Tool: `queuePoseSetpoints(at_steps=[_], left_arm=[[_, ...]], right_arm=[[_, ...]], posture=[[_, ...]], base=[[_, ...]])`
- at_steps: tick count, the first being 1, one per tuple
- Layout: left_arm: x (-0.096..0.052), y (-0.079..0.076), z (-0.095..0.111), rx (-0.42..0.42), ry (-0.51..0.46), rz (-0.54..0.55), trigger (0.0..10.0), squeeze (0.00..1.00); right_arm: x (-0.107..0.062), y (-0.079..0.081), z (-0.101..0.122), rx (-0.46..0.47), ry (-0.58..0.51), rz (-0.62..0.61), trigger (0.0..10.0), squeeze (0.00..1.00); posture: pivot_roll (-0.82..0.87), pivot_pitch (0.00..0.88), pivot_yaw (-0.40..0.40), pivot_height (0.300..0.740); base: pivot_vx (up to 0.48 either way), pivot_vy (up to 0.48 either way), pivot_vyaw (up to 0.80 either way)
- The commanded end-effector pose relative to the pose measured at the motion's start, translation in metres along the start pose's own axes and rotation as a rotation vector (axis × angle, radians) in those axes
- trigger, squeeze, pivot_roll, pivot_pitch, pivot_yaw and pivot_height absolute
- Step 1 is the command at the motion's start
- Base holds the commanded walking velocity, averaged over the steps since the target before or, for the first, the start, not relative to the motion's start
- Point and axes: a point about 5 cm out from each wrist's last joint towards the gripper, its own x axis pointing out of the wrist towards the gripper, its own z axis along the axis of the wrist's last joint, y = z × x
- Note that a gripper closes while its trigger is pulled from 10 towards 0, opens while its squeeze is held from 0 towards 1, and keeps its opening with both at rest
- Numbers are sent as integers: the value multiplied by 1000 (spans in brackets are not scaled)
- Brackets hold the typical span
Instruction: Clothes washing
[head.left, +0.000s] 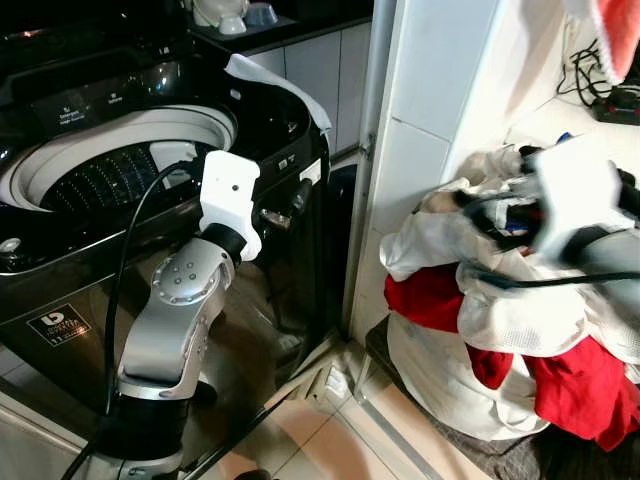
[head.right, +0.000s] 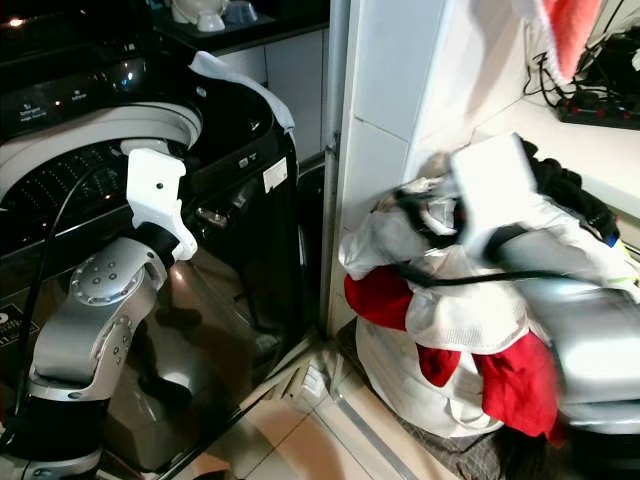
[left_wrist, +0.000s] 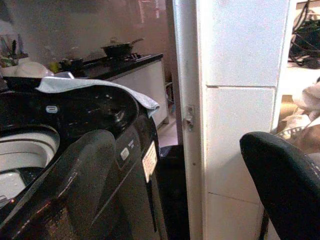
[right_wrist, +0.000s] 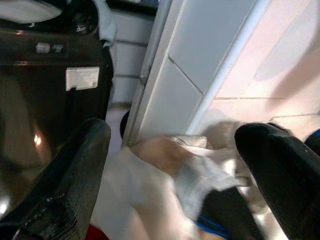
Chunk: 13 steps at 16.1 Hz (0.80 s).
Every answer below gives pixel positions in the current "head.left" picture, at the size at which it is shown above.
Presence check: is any black top-load washing machine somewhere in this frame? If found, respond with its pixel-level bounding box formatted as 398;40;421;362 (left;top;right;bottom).
0;20;336;473

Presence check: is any black power strip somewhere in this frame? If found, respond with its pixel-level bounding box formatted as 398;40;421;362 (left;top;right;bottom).
595;85;640;127

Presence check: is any white plastic sheet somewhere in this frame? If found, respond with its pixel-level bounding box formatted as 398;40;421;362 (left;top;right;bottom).
224;54;332;137

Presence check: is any white cloth garment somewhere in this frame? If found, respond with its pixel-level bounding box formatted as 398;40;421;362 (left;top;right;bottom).
380;148;546;286

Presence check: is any red cloth with white trim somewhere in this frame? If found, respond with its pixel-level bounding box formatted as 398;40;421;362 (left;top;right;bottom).
562;0;640;86

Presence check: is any white mesh garment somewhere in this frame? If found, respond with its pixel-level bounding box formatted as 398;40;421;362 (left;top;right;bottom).
455;245;640;366

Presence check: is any red cloth garment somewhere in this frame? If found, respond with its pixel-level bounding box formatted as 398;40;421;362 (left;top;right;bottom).
384;263;469;336
468;335;640;453

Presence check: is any blue bowl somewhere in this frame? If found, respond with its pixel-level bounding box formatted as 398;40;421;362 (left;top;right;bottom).
245;0;282;29

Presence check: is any white ceramic pot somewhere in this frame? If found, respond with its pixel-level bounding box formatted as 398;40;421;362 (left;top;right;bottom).
190;0;251;36

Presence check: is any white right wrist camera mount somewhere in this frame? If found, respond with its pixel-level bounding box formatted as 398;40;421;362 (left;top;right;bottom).
528;140;637;267

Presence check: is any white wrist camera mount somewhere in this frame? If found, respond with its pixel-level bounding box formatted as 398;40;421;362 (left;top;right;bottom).
528;140;637;267
198;150;264;262

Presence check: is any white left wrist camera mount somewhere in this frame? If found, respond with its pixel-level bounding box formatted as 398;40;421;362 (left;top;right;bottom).
198;150;264;262

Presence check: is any grey metal door frame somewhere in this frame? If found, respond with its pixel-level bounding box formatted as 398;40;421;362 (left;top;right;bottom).
340;0;403;343

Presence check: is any black power cable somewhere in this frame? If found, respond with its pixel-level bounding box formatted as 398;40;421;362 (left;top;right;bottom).
555;38;619;107

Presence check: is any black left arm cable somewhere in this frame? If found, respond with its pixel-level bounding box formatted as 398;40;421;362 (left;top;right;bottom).
60;158;203;480

